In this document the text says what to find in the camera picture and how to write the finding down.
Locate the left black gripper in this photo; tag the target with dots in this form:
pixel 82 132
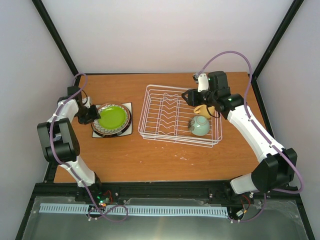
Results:
pixel 95 115

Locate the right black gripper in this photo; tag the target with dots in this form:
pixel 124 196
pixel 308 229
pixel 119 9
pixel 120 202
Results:
pixel 192 100

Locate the yellow mug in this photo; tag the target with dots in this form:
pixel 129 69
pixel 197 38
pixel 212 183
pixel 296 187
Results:
pixel 205 111

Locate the green plate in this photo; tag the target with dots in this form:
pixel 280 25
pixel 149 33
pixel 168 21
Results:
pixel 112 117

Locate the mint green bowl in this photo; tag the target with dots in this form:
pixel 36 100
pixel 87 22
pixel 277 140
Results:
pixel 199 125

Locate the white wire dish rack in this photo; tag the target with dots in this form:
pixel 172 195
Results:
pixel 165 116

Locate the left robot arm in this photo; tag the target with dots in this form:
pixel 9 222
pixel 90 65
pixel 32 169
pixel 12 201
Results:
pixel 58 140

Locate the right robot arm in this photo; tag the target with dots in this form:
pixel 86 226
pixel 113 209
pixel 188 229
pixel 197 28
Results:
pixel 275 163

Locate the white square plate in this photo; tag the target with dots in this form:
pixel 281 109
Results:
pixel 129 117

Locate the patterned round plate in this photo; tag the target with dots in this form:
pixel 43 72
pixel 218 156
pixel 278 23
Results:
pixel 97 127

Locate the small circuit board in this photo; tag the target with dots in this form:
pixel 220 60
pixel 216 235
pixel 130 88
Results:
pixel 103 201

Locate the metal base sheet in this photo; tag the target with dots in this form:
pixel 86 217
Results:
pixel 270 220

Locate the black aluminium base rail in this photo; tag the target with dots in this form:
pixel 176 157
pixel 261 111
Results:
pixel 212 192

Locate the blue slotted cable duct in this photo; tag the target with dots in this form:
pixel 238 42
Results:
pixel 136 210

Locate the left black frame post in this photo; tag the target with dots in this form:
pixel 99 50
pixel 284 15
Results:
pixel 48 22

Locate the black frame post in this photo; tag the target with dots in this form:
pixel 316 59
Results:
pixel 48 22
pixel 282 28

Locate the right black frame post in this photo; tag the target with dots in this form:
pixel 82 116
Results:
pixel 282 28

